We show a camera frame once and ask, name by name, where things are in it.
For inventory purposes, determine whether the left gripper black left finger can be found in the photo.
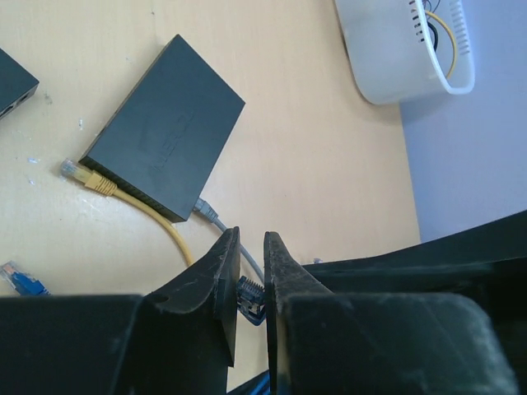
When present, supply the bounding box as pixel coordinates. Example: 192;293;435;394
1;228;240;394

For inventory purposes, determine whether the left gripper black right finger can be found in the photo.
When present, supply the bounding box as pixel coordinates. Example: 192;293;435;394
264;232;519;394

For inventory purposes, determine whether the blue ethernet cable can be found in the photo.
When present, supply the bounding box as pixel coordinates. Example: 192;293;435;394
228;274;273;395
0;259;53;297

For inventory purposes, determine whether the grey ethernet cable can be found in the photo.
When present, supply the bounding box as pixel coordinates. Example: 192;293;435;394
193;197;264;285

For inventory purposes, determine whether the yellow ethernet cable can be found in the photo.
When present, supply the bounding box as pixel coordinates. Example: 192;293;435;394
59;159;195;267

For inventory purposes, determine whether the black network switch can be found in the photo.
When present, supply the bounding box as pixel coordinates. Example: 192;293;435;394
79;35;245;222
0;49;40;119

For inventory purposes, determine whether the white plastic bin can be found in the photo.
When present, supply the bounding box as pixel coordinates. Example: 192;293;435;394
335;1;475;105

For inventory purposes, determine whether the tangle of coloured wires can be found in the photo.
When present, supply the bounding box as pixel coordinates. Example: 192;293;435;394
411;0;459;79

